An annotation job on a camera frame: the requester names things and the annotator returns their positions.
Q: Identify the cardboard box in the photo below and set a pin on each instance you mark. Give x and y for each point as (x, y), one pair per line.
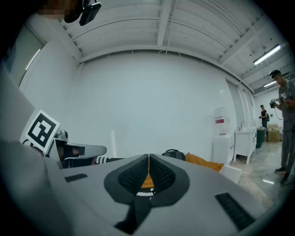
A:
(273, 133)

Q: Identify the green bin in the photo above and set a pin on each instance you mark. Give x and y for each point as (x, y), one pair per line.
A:
(260, 138)

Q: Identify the white sink cabinet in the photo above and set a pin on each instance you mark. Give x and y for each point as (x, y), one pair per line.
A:
(245, 140)

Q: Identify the orange cloth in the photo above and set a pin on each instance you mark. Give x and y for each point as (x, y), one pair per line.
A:
(202, 162)

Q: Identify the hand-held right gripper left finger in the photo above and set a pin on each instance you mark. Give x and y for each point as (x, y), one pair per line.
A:
(113, 184)

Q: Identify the long ceiling light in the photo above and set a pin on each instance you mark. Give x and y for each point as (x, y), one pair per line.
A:
(267, 54)

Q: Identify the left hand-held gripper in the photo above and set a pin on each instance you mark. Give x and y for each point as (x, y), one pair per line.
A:
(41, 129)

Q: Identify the metal faucet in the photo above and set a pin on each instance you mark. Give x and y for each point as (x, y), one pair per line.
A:
(242, 124)

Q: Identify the white water dispenser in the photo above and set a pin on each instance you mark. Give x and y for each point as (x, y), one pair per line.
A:
(223, 149)

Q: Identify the black backpack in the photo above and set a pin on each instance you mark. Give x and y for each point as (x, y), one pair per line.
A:
(174, 154)

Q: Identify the white flat box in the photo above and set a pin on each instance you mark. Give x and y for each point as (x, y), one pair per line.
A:
(231, 173)

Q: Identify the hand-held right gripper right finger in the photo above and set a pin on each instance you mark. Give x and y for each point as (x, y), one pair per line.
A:
(181, 184)

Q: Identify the short ceiling light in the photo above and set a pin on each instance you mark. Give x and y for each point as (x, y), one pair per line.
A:
(270, 84)

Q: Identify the black head-worn camera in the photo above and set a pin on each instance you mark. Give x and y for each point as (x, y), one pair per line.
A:
(90, 12)

